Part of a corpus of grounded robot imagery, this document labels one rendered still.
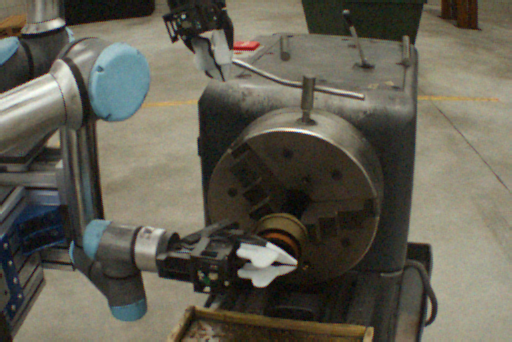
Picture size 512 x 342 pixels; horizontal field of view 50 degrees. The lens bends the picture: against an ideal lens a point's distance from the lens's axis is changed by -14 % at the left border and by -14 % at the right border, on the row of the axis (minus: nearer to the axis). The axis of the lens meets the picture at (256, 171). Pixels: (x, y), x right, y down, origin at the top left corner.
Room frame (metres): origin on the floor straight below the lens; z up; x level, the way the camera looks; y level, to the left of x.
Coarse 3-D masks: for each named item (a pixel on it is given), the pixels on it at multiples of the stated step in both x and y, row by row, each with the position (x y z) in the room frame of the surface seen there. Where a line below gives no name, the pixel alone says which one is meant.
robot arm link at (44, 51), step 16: (32, 0) 1.29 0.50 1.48; (48, 0) 1.30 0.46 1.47; (32, 16) 1.29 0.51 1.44; (48, 16) 1.30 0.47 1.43; (32, 32) 1.27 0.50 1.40; (48, 32) 1.28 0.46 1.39; (64, 32) 1.33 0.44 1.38; (32, 48) 1.26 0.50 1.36; (48, 48) 1.28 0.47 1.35; (48, 64) 1.28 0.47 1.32
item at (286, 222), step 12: (276, 216) 0.91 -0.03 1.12; (288, 216) 0.90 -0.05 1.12; (264, 228) 0.88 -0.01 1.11; (276, 228) 0.88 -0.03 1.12; (288, 228) 0.88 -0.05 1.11; (300, 228) 0.90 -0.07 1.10; (276, 240) 0.85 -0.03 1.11; (288, 240) 0.86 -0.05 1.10; (300, 240) 0.87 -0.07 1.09; (288, 252) 0.85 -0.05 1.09; (300, 252) 0.87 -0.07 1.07
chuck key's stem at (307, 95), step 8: (304, 80) 1.03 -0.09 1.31; (312, 80) 1.02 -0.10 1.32; (304, 88) 1.03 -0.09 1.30; (312, 88) 1.02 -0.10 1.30; (304, 96) 1.03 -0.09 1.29; (312, 96) 1.03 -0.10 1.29; (304, 104) 1.02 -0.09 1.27; (312, 104) 1.03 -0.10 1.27; (304, 112) 1.03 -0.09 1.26; (304, 120) 1.03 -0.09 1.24
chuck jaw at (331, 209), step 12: (312, 204) 0.98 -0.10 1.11; (324, 204) 0.97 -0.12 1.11; (336, 204) 0.96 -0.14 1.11; (348, 204) 0.95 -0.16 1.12; (360, 204) 0.94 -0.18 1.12; (372, 204) 0.96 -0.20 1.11; (312, 216) 0.93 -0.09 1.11; (324, 216) 0.92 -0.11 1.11; (336, 216) 0.92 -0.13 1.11; (348, 216) 0.93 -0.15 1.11; (360, 216) 0.92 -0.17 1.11; (372, 216) 0.96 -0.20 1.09; (312, 228) 0.90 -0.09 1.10; (324, 228) 0.92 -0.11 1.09; (336, 228) 0.91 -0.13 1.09; (348, 228) 0.93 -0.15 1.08; (360, 228) 0.92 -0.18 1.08; (312, 240) 0.90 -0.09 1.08
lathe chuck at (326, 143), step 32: (256, 128) 1.05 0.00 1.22; (288, 128) 1.00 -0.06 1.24; (320, 128) 1.01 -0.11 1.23; (224, 160) 1.03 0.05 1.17; (288, 160) 1.00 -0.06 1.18; (320, 160) 0.98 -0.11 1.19; (352, 160) 0.97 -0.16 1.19; (224, 192) 1.03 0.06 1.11; (320, 192) 0.98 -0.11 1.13; (352, 192) 0.97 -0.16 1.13; (320, 256) 0.98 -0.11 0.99; (352, 256) 0.96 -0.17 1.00
